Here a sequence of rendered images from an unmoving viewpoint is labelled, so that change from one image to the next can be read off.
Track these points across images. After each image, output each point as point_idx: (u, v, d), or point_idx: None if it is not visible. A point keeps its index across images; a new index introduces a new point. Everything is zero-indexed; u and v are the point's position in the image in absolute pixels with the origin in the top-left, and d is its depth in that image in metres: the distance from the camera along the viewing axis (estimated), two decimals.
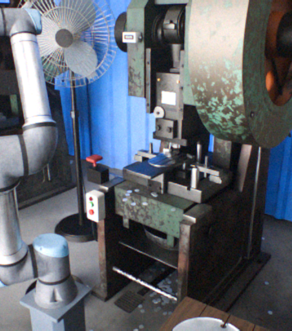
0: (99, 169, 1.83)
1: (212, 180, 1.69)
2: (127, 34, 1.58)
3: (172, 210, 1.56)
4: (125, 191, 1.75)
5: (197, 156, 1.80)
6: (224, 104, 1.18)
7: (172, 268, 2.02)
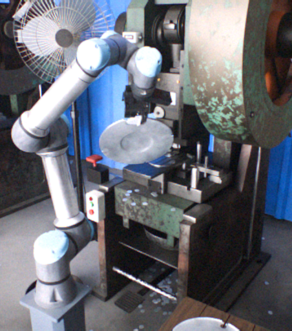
0: (99, 169, 1.83)
1: (212, 180, 1.69)
2: (127, 34, 1.58)
3: (172, 210, 1.56)
4: (125, 191, 1.75)
5: (197, 156, 1.80)
6: (224, 104, 1.18)
7: (172, 268, 2.02)
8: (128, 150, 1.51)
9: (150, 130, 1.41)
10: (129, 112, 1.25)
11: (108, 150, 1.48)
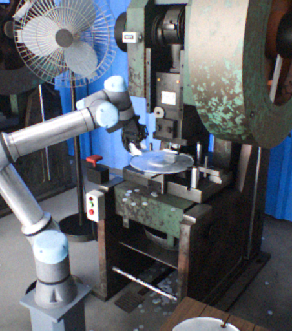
0: (99, 169, 1.83)
1: (212, 180, 1.69)
2: (127, 34, 1.58)
3: (172, 210, 1.56)
4: (125, 191, 1.75)
5: (197, 156, 1.80)
6: (224, 104, 1.18)
7: (172, 268, 2.02)
8: (159, 156, 1.77)
9: (166, 168, 1.63)
10: None
11: (142, 156, 1.78)
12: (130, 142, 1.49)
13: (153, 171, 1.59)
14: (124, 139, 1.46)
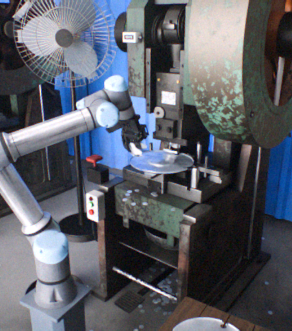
0: (99, 169, 1.83)
1: (212, 180, 1.69)
2: (127, 34, 1.58)
3: (172, 210, 1.56)
4: (125, 191, 1.75)
5: (197, 156, 1.80)
6: (224, 104, 1.18)
7: (172, 268, 2.02)
8: (148, 161, 1.70)
9: (179, 160, 1.73)
10: None
11: (145, 169, 1.63)
12: (130, 142, 1.49)
13: (190, 164, 1.67)
14: (124, 139, 1.46)
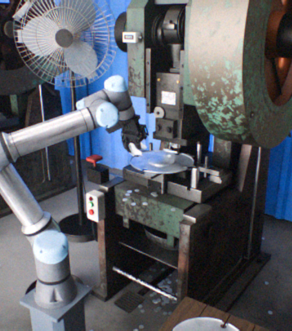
0: (99, 169, 1.83)
1: (212, 180, 1.69)
2: (127, 34, 1.58)
3: (172, 210, 1.56)
4: (125, 191, 1.75)
5: (197, 156, 1.80)
6: (224, 104, 1.18)
7: (172, 268, 2.02)
8: (164, 165, 1.65)
9: (157, 155, 1.79)
10: None
11: (182, 167, 1.64)
12: (130, 142, 1.49)
13: (168, 152, 1.83)
14: (124, 139, 1.46)
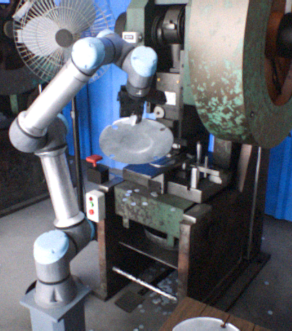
0: (99, 169, 1.83)
1: (212, 180, 1.69)
2: (127, 34, 1.58)
3: (172, 210, 1.56)
4: (125, 191, 1.75)
5: (197, 156, 1.80)
6: (224, 104, 1.18)
7: (172, 268, 2.02)
8: (152, 143, 1.48)
9: (114, 140, 1.45)
10: (125, 112, 1.25)
11: (155, 156, 1.54)
12: None
13: (104, 149, 1.50)
14: None
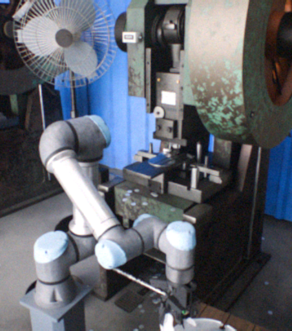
0: (99, 169, 1.83)
1: (212, 180, 1.69)
2: (127, 34, 1.58)
3: (172, 210, 1.56)
4: (125, 191, 1.75)
5: (197, 156, 1.80)
6: (224, 104, 1.18)
7: None
8: None
9: None
10: None
11: None
12: (169, 312, 1.07)
13: None
14: (165, 303, 1.06)
